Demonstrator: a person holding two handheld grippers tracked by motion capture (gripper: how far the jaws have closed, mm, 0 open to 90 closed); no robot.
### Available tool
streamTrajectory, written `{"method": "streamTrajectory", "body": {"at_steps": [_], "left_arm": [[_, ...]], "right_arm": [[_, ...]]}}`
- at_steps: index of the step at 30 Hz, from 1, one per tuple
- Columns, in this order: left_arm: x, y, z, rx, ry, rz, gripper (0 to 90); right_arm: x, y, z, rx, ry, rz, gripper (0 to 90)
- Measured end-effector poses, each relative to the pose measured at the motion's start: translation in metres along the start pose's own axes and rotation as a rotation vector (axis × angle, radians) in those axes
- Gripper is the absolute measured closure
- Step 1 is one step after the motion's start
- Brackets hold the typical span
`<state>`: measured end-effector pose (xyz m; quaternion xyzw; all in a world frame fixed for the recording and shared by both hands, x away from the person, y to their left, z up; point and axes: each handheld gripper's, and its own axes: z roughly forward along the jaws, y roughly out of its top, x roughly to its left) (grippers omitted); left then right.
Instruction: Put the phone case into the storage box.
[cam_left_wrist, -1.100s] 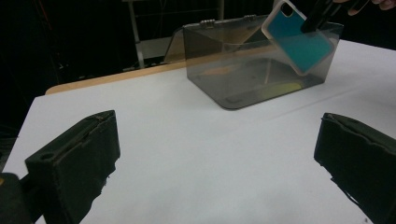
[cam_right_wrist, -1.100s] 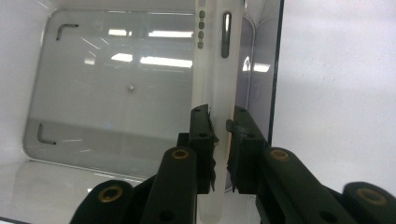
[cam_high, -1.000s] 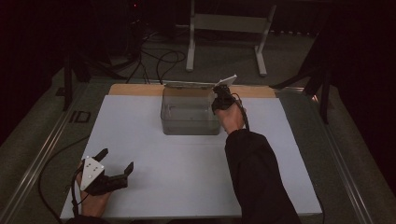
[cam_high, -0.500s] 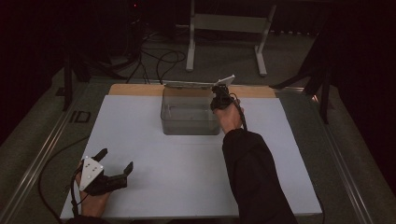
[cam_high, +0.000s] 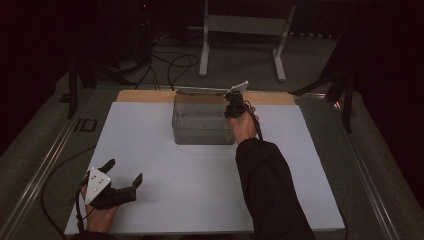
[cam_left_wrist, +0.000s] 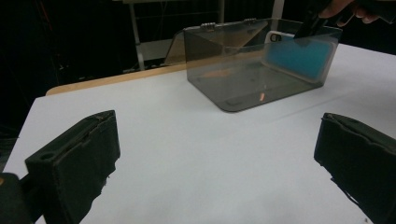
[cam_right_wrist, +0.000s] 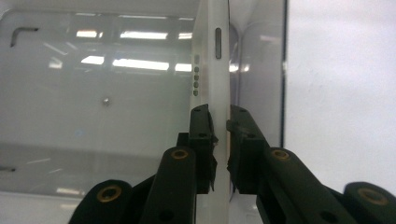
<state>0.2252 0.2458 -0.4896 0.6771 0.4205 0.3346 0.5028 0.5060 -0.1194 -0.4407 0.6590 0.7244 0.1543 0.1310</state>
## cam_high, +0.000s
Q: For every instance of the white metal stand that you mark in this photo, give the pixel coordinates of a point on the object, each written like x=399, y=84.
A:
x=246, y=25

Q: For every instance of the black tripod stand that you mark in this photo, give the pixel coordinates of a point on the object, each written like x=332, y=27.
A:
x=346, y=110
x=72, y=96

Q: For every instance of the person's right hand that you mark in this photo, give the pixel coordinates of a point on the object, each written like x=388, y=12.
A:
x=245, y=128

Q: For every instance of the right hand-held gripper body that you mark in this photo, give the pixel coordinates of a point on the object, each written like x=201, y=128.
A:
x=235, y=106

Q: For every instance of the person's left hand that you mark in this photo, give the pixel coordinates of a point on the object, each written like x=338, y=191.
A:
x=100, y=220

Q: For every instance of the smoky transparent plastic box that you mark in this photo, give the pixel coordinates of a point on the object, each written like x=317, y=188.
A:
x=200, y=133

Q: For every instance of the metal floor rail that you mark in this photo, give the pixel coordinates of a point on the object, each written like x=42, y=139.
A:
x=45, y=165
x=362, y=166

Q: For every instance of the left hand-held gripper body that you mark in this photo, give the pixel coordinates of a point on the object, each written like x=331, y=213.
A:
x=100, y=193

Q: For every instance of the black rectangular frame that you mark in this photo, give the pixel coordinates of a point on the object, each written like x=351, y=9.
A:
x=86, y=125

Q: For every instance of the white table mat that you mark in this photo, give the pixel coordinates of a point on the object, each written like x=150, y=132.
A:
x=166, y=166

